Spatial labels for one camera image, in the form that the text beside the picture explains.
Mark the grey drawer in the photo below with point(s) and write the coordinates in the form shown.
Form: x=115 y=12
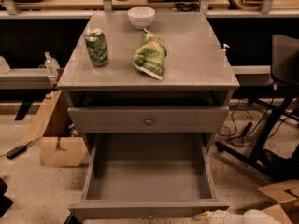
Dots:
x=147 y=175
x=186 y=119

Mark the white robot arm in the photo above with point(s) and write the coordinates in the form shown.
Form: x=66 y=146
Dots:
x=252 y=216

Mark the grey top drawer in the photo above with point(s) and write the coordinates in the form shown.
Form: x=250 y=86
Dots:
x=186 y=119

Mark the cardboard box right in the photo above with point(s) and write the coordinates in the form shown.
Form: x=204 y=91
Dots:
x=286 y=197

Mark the cardboard box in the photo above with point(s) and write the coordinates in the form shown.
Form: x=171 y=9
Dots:
x=286 y=197
x=51 y=128

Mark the cardboard box left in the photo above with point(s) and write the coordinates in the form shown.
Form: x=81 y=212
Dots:
x=51 y=128

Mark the green chip bag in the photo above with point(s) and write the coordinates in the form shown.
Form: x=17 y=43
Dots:
x=150 y=55

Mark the white pump dispenser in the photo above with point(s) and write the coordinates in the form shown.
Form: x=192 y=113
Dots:
x=225 y=48

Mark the black chair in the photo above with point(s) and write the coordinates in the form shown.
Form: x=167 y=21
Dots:
x=285 y=72

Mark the black power adapter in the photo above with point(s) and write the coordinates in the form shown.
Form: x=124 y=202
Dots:
x=16 y=151

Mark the green soda can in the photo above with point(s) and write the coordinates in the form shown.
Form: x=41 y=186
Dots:
x=96 y=47

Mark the white bowl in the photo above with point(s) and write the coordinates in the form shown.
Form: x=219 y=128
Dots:
x=141 y=17

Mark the clear plastic bottle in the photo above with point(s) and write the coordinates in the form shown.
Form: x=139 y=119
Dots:
x=51 y=64

